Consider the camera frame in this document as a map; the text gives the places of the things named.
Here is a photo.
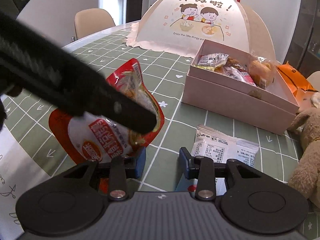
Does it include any brown plush rabbit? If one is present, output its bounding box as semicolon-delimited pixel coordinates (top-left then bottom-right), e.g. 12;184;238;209
288;92;319;209

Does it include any pink gift box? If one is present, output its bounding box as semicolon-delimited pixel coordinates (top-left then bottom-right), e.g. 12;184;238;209
182;40;299;134

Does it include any dark glass cabinet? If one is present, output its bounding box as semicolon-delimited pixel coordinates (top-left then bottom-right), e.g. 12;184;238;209
284;0;319;77

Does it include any white blue snack packet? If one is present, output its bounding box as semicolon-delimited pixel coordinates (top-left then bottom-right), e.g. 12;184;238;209
175;124;260;197

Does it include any pink food cover tent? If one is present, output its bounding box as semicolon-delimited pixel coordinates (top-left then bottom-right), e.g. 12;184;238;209
126;0;276;60

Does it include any green grid tablecloth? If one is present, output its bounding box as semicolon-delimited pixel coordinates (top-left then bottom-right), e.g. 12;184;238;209
0;27;320;235

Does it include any yellow bread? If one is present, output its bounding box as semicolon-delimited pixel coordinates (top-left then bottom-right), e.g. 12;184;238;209
248;56;277;90

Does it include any beige dining chair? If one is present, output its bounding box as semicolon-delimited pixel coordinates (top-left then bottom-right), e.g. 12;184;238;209
307;71;320;91

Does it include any beige chair far left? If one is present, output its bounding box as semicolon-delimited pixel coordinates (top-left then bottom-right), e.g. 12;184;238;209
74;8;116;39

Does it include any orange plastic bag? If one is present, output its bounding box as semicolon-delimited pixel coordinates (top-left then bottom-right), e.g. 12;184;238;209
277;62;318;97

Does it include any red snack pouch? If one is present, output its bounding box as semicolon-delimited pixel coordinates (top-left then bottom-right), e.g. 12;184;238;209
48;58;164;164

